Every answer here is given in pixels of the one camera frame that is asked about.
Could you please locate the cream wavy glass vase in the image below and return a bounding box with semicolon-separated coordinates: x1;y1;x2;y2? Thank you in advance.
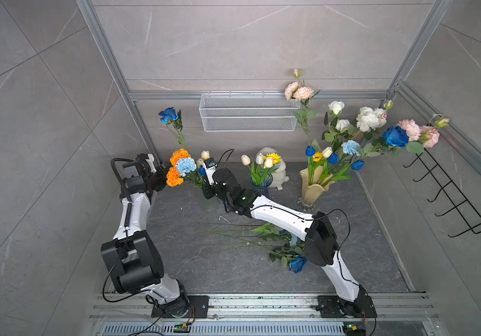
299;166;334;208

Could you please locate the light blue carnation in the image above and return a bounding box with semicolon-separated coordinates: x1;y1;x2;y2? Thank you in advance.
289;235;299;246
341;140;361;156
176;157;197;176

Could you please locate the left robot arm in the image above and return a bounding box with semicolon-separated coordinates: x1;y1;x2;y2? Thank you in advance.
101;153;193;318

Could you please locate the orange marigold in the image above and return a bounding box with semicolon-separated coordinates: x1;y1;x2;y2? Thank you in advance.
170;148;191;167
166;167;184;187

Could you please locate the blue rose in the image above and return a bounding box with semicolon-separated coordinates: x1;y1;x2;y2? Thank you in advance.
243;239;307;274
159;107;186;145

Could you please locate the peach carnation top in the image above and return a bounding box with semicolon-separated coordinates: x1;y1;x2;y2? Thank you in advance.
284;82;315;102

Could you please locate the yellow sunflower centre vase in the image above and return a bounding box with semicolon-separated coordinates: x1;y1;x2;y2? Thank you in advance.
265;153;282;166

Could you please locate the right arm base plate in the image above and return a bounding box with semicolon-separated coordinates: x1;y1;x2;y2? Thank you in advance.
316;295;378;319

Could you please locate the clear glass vase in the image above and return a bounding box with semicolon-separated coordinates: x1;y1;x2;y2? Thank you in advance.
200;196;223;213

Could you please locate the blue purple ribbed vase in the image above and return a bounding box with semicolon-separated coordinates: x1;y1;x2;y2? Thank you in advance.
250;174;273;197

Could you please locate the black wire hook rack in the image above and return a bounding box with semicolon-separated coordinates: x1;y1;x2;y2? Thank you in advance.
402;149;481;239

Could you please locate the white rose cluster right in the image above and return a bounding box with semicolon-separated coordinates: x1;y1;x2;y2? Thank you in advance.
356;106;387;132

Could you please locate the blue rose right vase outer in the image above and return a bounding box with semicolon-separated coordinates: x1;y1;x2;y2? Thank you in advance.
382;125;409;148

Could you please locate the pink carnation pair right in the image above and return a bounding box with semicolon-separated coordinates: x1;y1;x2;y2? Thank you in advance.
397;120;440;148

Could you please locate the white wire wall basket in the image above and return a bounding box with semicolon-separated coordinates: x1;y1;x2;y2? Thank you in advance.
199;92;300;132

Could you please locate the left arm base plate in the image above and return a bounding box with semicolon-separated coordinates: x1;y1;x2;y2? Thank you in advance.
146;295;210;319

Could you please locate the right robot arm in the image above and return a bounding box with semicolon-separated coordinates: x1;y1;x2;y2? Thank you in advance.
199;153;377;319

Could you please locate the orange marigold lower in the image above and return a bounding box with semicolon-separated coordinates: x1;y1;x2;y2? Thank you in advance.
166;167;184;187

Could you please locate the orange marigold upper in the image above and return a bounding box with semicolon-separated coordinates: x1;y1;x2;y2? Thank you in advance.
170;148;191;167

